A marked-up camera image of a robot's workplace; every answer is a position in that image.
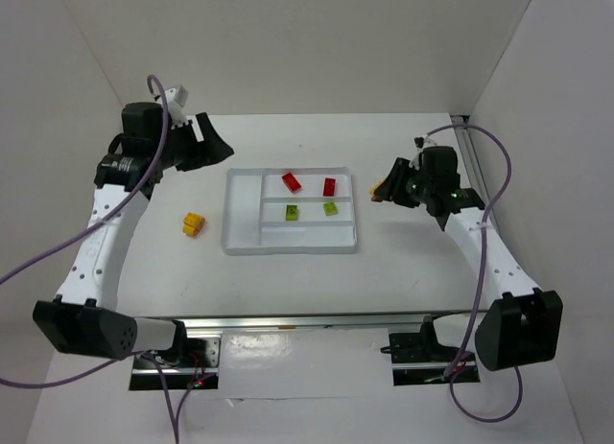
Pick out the yellow lego brick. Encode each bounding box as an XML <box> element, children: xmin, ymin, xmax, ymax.
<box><xmin>182</xmin><ymin>213</ymin><xmax>206</xmax><ymax>238</ymax></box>
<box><xmin>369</xmin><ymin>181</ymin><xmax>383</xmax><ymax>195</ymax></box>

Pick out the red lego brick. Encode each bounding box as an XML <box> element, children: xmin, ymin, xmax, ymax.
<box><xmin>322</xmin><ymin>177</ymin><xmax>337</xmax><ymax>198</ymax></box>
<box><xmin>281</xmin><ymin>172</ymin><xmax>302</xmax><ymax>194</ymax></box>

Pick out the lime green lego brick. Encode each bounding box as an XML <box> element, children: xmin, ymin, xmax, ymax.
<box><xmin>285</xmin><ymin>204</ymin><xmax>299</xmax><ymax>222</ymax></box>
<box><xmin>322</xmin><ymin>201</ymin><xmax>339</xmax><ymax>217</ymax></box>

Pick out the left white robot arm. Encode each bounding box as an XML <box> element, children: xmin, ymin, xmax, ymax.
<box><xmin>33</xmin><ymin>102</ymin><xmax>234</xmax><ymax>361</ymax></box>

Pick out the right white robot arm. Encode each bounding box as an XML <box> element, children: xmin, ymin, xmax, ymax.
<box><xmin>372</xmin><ymin>146</ymin><xmax>563</xmax><ymax>371</ymax></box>

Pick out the white compartment tray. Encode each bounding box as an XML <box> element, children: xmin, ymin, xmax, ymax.
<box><xmin>221</xmin><ymin>167</ymin><xmax>358</xmax><ymax>256</ymax></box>

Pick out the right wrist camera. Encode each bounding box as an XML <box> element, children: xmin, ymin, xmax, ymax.
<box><xmin>413</xmin><ymin>134</ymin><xmax>437</xmax><ymax>152</ymax></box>

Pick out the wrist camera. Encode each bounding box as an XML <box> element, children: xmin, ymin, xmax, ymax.
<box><xmin>164</xmin><ymin>84</ymin><xmax>188</xmax><ymax>128</ymax></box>
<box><xmin>413</xmin><ymin>134</ymin><xmax>437</xmax><ymax>152</ymax></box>

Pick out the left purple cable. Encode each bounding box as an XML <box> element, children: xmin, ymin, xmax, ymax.
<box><xmin>0</xmin><ymin>74</ymin><xmax>212</xmax><ymax>443</ymax></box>

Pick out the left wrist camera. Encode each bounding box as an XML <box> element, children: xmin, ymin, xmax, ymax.
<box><xmin>164</xmin><ymin>84</ymin><xmax>188</xmax><ymax>128</ymax></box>

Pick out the aluminium side rail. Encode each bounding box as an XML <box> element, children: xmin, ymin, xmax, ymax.
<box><xmin>454</xmin><ymin>127</ymin><xmax>490</xmax><ymax>204</ymax></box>

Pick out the aluminium front rail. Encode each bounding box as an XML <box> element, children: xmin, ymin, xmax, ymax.
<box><xmin>170</xmin><ymin>312</ymin><xmax>451</xmax><ymax>332</ymax></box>

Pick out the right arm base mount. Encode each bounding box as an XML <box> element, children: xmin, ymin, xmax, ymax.
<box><xmin>380</xmin><ymin>313</ymin><xmax>480</xmax><ymax>386</ymax></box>

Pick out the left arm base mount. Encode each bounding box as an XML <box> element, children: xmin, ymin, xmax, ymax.
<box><xmin>129</xmin><ymin>334</ymin><xmax>222</xmax><ymax>391</ymax></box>

